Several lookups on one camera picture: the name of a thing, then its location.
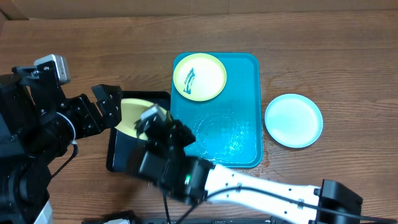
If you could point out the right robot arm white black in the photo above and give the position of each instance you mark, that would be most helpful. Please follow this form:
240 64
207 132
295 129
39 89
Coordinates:
191 180

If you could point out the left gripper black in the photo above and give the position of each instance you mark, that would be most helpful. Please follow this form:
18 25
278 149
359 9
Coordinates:
112 113

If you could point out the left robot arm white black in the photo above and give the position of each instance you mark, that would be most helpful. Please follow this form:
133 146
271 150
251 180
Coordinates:
38 123

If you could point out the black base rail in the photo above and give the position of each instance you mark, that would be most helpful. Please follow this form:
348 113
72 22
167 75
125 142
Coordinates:
129 217

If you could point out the light blue plate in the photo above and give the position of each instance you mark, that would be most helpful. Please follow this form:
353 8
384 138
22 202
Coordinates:
293 120

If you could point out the black plastic tray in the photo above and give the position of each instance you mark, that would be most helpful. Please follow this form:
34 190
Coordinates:
121 145

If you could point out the teal plastic tray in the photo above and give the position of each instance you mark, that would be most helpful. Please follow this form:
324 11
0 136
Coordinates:
228 128

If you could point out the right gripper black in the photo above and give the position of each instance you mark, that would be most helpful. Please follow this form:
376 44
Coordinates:
183 130

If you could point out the yellow plate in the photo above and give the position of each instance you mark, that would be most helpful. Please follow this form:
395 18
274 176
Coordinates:
199 77
131 109

